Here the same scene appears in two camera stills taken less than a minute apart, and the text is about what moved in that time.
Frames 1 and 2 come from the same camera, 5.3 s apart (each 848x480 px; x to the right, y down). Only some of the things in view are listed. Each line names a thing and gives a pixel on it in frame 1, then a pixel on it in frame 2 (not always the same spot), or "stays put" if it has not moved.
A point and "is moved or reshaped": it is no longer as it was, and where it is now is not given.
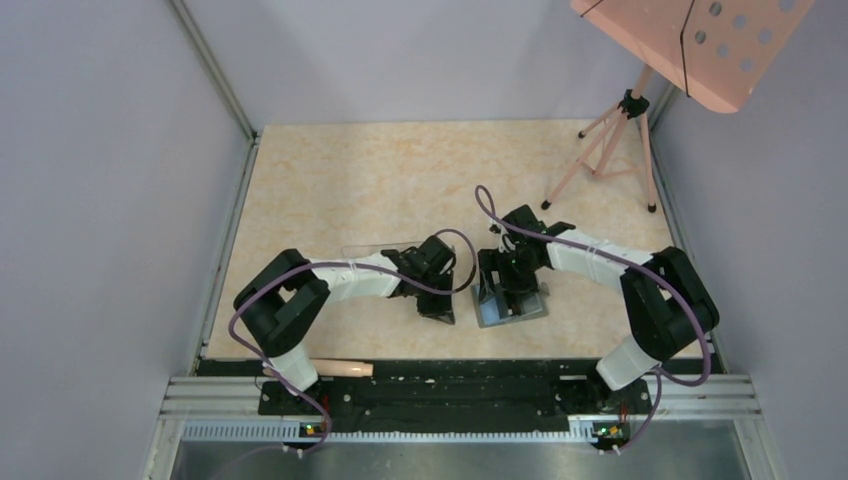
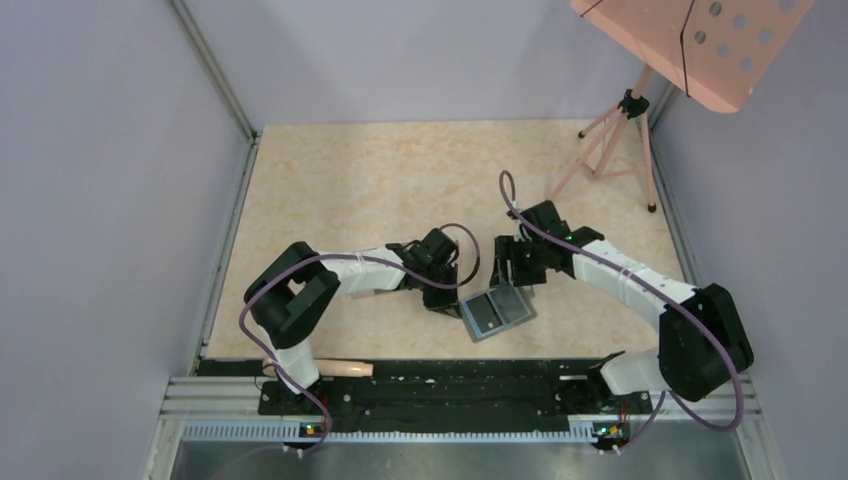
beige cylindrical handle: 343,368 stays put
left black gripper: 441,309 stays put
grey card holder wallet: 532,306 is moved or reshaped
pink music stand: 714,52 stays put
